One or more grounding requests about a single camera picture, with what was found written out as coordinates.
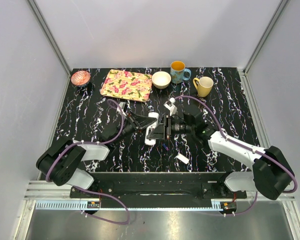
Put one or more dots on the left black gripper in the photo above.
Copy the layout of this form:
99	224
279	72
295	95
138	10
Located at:
140	122

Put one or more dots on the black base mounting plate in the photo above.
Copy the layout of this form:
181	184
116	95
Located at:
162	190

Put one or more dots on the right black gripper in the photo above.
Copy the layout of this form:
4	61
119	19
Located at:
159	132

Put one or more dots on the cream ceramic bowl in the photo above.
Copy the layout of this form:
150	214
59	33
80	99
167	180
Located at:
161	79

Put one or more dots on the white battery compartment cover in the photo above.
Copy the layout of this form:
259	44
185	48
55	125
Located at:
183	158

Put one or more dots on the blue butterfly mug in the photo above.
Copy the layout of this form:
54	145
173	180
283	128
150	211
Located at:
179	72

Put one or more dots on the red patterned small bowl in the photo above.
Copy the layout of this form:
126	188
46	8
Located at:
80	78

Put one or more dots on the right aluminium frame post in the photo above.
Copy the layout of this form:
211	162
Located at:
266	34

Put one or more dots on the yellow mug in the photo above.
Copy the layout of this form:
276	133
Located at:
203	85

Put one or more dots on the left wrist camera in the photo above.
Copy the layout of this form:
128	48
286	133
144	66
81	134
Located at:
122	107

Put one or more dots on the white remote control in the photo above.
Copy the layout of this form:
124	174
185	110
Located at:
149	129

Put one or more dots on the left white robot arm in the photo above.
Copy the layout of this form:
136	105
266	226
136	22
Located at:
61	161

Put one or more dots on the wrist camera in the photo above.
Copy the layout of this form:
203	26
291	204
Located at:
170	105
122	107

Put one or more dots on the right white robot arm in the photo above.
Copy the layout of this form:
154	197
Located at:
269	172

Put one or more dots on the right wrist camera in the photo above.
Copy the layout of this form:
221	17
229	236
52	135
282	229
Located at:
170	105

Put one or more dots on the left aluminium frame post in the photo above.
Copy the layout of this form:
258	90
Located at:
49	35

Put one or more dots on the floral rectangular tray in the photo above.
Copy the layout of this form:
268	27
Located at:
127	85

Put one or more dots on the aluminium frame post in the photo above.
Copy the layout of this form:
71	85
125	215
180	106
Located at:
266	34
49	35

